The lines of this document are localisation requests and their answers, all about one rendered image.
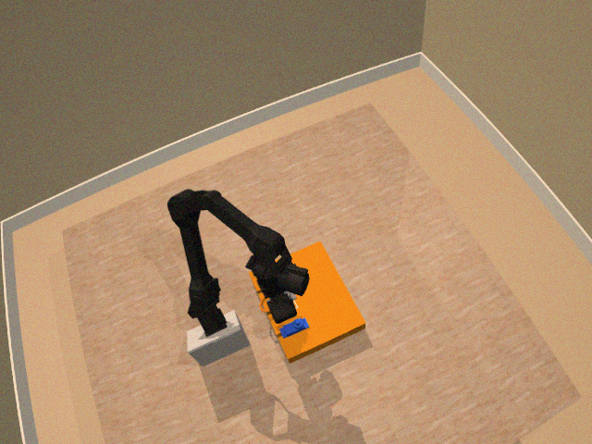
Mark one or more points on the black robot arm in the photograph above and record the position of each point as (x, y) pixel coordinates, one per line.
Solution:
(264, 243)

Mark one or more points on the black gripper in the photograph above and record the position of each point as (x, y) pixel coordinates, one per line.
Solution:
(280, 307)

